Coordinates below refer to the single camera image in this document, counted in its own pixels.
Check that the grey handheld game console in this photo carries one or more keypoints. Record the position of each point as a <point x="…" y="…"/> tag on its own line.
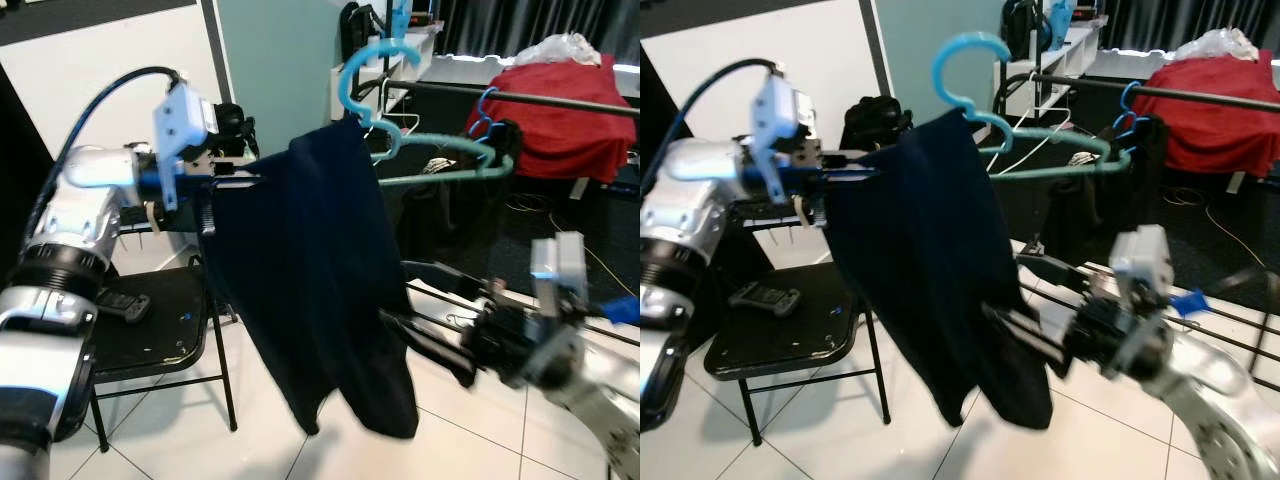
<point x="765" y="298"/>
<point x="125" y="305"/>

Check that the blue plastic hanger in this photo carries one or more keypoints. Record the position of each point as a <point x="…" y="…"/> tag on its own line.
<point x="1128" y="110"/>
<point x="485" y="115"/>

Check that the red cloth cover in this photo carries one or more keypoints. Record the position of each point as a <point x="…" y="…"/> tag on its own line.
<point x="570" y="140"/>
<point x="1230" y="130"/>

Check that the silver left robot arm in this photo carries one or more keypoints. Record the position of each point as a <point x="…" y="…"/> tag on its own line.
<point x="85" y="200"/>
<point x="690" y="200"/>

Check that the black metal clothes rack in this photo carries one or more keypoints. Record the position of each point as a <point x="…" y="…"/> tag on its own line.
<point x="1200" y="93"/>
<point x="570" y="100"/>

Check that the teal plastic hanger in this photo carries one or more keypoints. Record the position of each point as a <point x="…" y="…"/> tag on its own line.
<point x="345" y="88"/>
<point x="941" y="78"/>

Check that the dark navy garment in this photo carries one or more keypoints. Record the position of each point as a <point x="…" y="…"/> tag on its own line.
<point x="300" y="280"/>
<point x="930" y="270"/>

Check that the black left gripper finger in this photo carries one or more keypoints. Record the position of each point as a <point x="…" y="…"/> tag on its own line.
<point x="245" y="189"/>
<point x="855" y="185"/>
<point x="245" y="175"/>
<point x="855" y="170"/>

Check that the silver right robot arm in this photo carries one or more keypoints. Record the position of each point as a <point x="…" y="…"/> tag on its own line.
<point x="1220" y="400"/>
<point x="600" y="410"/>

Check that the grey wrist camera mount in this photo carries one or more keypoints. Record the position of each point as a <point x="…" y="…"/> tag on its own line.
<point x="775" y="120"/>
<point x="185" y="120"/>
<point x="560" y="270"/>
<point x="1140" y="260"/>

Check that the white plastic bag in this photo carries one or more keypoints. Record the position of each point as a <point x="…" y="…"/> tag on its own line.
<point x="560" y="50"/>
<point x="1215" y="45"/>

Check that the white shelf unit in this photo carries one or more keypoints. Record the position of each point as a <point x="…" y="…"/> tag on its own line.
<point x="425" y="50"/>
<point x="1070" y="55"/>

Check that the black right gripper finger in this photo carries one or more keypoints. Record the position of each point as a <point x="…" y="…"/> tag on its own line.
<point x="1055" y="277"/>
<point x="450" y="280"/>
<point x="1025" y="338"/>
<point x="430" y="345"/>

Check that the light blue bag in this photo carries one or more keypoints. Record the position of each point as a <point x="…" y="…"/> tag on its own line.
<point x="400" y="18"/>
<point x="1060" y="20"/>

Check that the dark curtain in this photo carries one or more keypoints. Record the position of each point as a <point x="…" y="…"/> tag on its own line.
<point x="540" y="25"/>
<point x="1180" y="20"/>

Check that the white low ledge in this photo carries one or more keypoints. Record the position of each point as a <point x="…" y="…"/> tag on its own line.
<point x="1120" y="65"/>
<point x="460" y="72"/>

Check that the black bag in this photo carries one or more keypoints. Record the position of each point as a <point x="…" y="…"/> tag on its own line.
<point x="1022" y="25"/>
<point x="358" y="25"/>

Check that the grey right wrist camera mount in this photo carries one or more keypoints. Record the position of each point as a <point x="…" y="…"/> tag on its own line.
<point x="1140" y="260"/>
<point x="560" y="270"/>

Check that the black folding chair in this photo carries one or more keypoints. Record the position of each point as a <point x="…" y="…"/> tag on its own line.
<point x="150" y="330"/>
<point x="790" y="340"/>

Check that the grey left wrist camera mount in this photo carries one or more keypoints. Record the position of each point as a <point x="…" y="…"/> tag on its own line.
<point x="775" y="120"/>
<point x="185" y="120"/>

